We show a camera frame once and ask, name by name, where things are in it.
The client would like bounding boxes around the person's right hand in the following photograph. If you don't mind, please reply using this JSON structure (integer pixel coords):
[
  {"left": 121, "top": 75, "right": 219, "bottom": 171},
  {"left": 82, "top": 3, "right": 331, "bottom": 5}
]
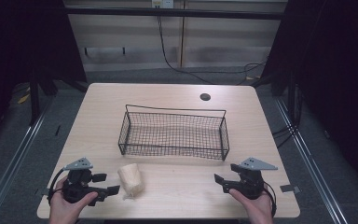
[{"left": 228, "top": 188, "right": 276, "bottom": 224}]

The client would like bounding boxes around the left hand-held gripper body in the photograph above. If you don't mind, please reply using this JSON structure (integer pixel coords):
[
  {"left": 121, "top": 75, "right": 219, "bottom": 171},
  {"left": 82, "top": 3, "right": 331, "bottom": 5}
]
[{"left": 62, "top": 157, "right": 110, "bottom": 207}]

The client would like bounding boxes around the bundle of black floor cables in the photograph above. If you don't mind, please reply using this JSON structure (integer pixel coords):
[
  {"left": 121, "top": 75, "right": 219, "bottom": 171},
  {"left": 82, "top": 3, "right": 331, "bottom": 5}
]
[{"left": 271, "top": 83, "right": 304, "bottom": 149}]

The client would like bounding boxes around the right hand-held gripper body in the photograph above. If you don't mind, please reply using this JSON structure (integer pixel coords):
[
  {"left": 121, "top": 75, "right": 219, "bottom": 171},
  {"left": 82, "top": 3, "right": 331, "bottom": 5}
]
[{"left": 223, "top": 157, "right": 279, "bottom": 201}]

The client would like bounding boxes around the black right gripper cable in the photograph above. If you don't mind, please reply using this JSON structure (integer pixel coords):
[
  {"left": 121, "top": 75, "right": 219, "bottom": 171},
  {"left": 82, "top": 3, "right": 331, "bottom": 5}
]
[{"left": 262, "top": 181, "right": 278, "bottom": 217}]

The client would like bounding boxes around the black wire mesh basket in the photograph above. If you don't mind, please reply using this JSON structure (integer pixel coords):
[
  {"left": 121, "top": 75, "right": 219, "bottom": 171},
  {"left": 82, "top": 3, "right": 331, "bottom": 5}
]
[{"left": 117, "top": 104, "right": 230, "bottom": 161}]

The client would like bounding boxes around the black metal stand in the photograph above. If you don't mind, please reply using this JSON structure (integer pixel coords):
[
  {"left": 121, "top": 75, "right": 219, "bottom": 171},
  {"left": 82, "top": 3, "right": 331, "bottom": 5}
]
[{"left": 28, "top": 69, "right": 42, "bottom": 126}]

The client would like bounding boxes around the black wall cable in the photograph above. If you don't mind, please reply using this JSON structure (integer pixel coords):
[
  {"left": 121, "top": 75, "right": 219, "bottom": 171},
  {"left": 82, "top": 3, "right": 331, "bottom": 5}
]
[{"left": 157, "top": 14, "right": 269, "bottom": 86}]

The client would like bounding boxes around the black horizontal metal bar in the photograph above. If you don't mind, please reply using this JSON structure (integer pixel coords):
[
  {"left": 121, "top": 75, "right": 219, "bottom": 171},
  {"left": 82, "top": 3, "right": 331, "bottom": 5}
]
[{"left": 64, "top": 7, "right": 288, "bottom": 21}]

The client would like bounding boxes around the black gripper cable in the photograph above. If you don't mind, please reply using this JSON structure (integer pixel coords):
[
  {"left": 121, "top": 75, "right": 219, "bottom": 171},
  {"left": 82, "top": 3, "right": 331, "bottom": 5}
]
[
  {"left": 47, "top": 167, "right": 69, "bottom": 204},
  {"left": 262, "top": 181, "right": 278, "bottom": 217}
]

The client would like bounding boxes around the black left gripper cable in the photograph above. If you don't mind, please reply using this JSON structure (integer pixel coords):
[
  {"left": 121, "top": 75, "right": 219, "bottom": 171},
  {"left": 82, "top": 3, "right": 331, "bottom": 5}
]
[{"left": 47, "top": 167, "right": 69, "bottom": 204}]

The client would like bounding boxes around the person's left hand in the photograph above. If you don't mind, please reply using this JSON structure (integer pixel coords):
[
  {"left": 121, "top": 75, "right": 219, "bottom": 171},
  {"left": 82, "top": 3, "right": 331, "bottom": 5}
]
[{"left": 48, "top": 175, "right": 99, "bottom": 224}]

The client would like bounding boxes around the black curtain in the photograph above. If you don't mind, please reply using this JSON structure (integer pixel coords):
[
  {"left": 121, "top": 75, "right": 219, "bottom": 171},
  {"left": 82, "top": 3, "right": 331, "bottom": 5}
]
[
  {"left": 260, "top": 0, "right": 358, "bottom": 190},
  {"left": 0, "top": 0, "right": 89, "bottom": 153}
]

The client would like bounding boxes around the metal floor rail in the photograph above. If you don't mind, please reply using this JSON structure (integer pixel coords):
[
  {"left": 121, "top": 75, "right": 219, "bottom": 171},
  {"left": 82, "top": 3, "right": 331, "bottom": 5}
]
[
  {"left": 0, "top": 94, "right": 56, "bottom": 224},
  {"left": 273, "top": 96, "right": 351, "bottom": 224}
]

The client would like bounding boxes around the white wall power outlet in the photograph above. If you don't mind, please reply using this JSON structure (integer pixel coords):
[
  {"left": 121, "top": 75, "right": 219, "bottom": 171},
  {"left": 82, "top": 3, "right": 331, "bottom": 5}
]
[{"left": 150, "top": 0, "right": 175, "bottom": 9}]

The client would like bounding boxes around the grey tape piece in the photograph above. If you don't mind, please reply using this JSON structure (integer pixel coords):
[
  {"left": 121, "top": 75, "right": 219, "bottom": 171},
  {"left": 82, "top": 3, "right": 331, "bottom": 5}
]
[{"left": 279, "top": 184, "right": 302, "bottom": 194}]

